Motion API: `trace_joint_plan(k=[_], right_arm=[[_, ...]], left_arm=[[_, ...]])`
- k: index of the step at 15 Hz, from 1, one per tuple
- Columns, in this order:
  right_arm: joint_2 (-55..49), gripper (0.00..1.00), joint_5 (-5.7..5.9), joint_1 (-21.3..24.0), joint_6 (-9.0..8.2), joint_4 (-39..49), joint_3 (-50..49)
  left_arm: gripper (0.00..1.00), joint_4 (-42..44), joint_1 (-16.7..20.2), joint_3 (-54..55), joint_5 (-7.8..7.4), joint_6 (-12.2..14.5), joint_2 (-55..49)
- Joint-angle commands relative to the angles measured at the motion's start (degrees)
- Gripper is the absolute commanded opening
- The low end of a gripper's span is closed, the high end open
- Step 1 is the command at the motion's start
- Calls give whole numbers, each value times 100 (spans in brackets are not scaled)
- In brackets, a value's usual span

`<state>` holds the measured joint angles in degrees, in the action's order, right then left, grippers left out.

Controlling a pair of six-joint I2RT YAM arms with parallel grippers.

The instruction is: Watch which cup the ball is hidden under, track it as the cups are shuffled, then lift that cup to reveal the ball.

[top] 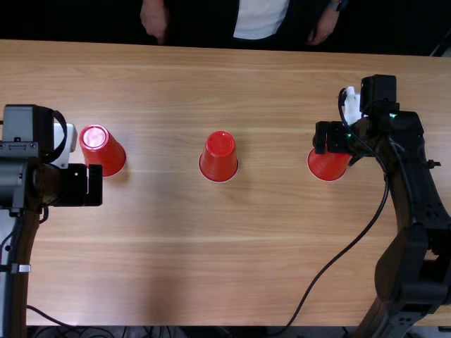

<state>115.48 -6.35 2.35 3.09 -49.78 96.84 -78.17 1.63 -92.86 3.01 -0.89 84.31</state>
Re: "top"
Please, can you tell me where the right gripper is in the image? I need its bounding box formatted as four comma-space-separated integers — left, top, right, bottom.
313, 120, 357, 156

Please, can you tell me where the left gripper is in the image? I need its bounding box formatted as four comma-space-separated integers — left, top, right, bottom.
66, 163, 104, 207

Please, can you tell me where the red cup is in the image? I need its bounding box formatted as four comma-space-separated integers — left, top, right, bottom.
79, 124, 127, 177
307, 146, 353, 182
198, 130, 240, 184

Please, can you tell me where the person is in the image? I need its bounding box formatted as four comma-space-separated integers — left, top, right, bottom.
140, 0, 350, 46

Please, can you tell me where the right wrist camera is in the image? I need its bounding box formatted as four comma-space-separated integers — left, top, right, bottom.
343, 86, 371, 126

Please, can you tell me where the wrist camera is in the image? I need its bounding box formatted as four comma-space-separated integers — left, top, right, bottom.
343, 86, 371, 126
52, 123, 78, 169

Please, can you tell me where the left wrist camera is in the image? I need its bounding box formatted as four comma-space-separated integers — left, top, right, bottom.
52, 123, 78, 169

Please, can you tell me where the black cable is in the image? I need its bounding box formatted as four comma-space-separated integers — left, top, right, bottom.
26, 305, 77, 328
42, 109, 68, 165
267, 87, 391, 336

